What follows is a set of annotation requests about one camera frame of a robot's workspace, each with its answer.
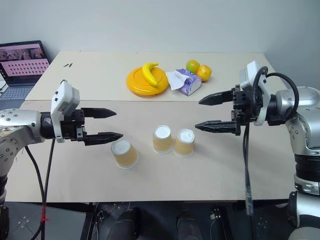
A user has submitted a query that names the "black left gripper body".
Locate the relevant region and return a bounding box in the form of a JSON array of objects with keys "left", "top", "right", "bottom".
[{"left": 61, "top": 108, "right": 87, "bottom": 145}]

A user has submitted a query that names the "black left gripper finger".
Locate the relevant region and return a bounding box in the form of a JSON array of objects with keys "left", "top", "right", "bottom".
[
  {"left": 81, "top": 107, "right": 118, "bottom": 120},
  {"left": 84, "top": 131, "right": 124, "bottom": 147}
]

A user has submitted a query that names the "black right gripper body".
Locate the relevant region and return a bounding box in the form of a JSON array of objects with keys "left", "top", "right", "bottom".
[{"left": 230, "top": 84, "right": 259, "bottom": 136}]

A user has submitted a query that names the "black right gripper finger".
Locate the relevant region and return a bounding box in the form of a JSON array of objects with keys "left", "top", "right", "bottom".
[
  {"left": 198, "top": 90, "right": 235, "bottom": 106},
  {"left": 194, "top": 119, "right": 237, "bottom": 136}
]

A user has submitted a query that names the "orange fruit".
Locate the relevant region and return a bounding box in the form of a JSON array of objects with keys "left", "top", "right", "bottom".
[{"left": 196, "top": 64, "right": 213, "bottom": 82}]

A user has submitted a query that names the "tan paper cup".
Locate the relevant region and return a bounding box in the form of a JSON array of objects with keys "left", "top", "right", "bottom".
[
  {"left": 152, "top": 124, "right": 172, "bottom": 155},
  {"left": 172, "top": 128, "right": 196, "bottom": 159},
  {"left": 110, "top": 139, "right": 140, "bottom": 170}
]

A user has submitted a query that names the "purple white tissue pack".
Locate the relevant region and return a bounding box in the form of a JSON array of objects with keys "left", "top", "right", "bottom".
[{"left": 165, "top": 68, "right": 203, "bottom": 97}]

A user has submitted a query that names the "green yellow round fruit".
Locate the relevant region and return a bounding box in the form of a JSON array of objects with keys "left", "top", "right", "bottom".
[{"left": 185, "top": 59, "right": 201, "bottom": 74}]

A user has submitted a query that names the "yellow round plate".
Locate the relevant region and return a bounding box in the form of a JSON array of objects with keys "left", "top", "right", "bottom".
[{"left": 126, "top": 65, "right": 170, "bottom": 96}]

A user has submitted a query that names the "yellow banana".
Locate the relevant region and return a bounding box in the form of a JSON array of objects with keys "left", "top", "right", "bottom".
[{"left": 141, "top": 61, "right": 160, "bottom": 88}]

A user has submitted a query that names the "open dark laptop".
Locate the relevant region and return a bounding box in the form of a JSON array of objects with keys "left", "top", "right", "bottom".
[{"left": 0, "top": 40, "right": 52, "bottom": 101}]

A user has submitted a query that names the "black table leg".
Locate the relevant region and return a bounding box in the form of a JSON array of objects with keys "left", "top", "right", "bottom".
[{"left": 79, "top": 201, "right": 95, "bottom": 240}]

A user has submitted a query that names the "dark rounded shape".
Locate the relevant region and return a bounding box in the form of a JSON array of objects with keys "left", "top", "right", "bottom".
[{"left": 113, "top": 206, "right": 144, "bottom": 240}]

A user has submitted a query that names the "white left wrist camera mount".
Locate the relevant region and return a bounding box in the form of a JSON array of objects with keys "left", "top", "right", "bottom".
[{"left": 50, "top": 80, "right": 81, "bottom": 144}]

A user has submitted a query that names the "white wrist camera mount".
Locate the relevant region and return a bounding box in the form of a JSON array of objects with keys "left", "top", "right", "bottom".
[
  {"left": 50, "top": 80, "right": 81, "bottom": 144},
  {"left": 239, "top": 60, "right": 272, "bottom": 126}
]

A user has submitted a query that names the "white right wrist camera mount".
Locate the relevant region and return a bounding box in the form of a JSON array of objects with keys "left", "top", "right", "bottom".
[{"left": 239, "top": 60, "right": 272, "bottom": 126}]

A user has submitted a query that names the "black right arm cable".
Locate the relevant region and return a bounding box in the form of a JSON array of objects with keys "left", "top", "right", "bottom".
[{"left": 242, "top": 65, "right": 300, "bottom": 218}]

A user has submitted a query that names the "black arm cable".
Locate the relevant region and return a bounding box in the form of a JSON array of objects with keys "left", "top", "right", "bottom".
[
  {"left": 23, "top": 138, "right": 56, "bottom": 240},
  {"left": 242, "top": 65, "right": 300, "bottom": 218}
]

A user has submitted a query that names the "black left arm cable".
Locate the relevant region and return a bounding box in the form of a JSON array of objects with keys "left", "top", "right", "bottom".
[{"left": 23, "top": 138, "right": 56, "bottom": 240}]

